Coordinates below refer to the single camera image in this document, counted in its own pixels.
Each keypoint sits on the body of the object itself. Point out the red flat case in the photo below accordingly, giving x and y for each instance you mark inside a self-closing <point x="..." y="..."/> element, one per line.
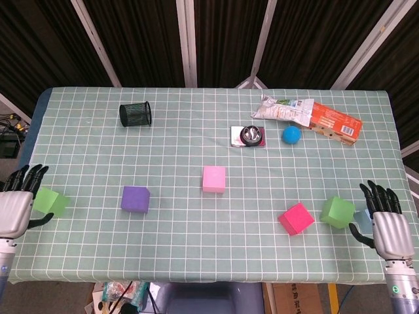
<point x="234" y="135"/>

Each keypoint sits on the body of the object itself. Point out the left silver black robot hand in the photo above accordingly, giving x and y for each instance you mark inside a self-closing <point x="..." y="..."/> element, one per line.
<point x="14" y="209"/>

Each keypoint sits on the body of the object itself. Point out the brown cardboard carton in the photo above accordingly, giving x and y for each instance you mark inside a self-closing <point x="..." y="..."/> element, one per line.
<point x="298" y="299"/>

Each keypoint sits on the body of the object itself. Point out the black mesh pen holder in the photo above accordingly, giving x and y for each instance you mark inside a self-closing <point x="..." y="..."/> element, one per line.
<point x="134" y="114"/>

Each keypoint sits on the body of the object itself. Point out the grey robot torso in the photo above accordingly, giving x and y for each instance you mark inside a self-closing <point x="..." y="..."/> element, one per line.
<point x="209" y="299"/>

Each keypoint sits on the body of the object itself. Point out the orange cardboard box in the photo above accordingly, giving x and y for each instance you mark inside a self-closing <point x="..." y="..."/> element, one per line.
<point x="337" y="124"/>

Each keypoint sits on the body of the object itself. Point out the magenta foam cube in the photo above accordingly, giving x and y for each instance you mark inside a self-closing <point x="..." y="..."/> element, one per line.
<point x="296" y="218"/>

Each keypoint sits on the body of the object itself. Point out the light pink foam cube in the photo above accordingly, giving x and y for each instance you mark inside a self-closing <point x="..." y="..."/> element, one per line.
<point x="214" y="179"/>

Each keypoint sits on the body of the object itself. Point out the purple foam cube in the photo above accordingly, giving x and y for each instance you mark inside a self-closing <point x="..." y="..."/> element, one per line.
<point x="134" y="199"/>

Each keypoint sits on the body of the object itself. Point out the white snack bag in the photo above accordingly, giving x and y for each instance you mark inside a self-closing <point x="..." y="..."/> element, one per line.
<point x="281" y="111"/>

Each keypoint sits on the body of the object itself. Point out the green foam cube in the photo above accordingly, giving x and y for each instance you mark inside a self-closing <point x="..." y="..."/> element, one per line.
<point x="337" y="212"/>
<point x="49" y="201"/>

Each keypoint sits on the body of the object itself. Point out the white partition frame post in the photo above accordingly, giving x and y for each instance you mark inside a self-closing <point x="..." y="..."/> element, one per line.
<point x="410" y="152"/>
<point x="13" y="106"/>
<point x="260" y="42"/>
<point x="186" y="42"/>
<point x="95" y="42"/>
<point x="370" y="42"/>

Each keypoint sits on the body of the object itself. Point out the black box device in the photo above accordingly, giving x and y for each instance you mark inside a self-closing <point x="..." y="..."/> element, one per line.
<point x="9" y="147"/>

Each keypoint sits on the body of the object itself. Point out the light blue foam cube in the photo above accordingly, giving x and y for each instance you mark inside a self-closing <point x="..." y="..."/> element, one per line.
<point x="363" y="220"/>

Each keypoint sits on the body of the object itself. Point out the blue ball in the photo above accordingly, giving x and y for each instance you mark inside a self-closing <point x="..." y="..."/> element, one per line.
<point x="291" y="135"/>

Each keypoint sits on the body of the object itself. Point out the green checked tablecloth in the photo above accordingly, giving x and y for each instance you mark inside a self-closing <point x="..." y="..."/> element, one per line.
<point x="183" y="235"/>

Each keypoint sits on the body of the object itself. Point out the crumpled plastic packaging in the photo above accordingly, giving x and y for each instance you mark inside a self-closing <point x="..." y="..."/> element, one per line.
<point x="111" y="294"/>

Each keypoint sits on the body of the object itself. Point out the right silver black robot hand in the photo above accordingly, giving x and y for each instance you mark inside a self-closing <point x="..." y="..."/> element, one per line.
<point x="391" y="232"/>

